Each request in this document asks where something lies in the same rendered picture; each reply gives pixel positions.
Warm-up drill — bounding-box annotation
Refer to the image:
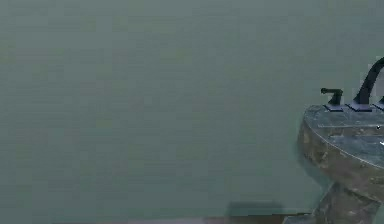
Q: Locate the black curved faucet spout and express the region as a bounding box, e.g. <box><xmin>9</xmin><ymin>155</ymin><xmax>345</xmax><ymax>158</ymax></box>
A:
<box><xmin>345</xmin><ymin>56</ymin><xmax>384</xmax><ymax>113</ymax></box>

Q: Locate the black faucet handle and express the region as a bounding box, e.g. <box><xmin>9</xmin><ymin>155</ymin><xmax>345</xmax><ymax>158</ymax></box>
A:
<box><xmin>320</xmin><ymin>87</ymin><xmax>345</xmax><ymax>112</ymax></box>

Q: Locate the grey stone pedestal sink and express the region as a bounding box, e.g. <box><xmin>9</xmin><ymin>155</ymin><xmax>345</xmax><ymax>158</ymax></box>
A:
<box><xmin>282</xmin><ymin>103</ymin><xmax>384</xmax><ymax>224</ymax></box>

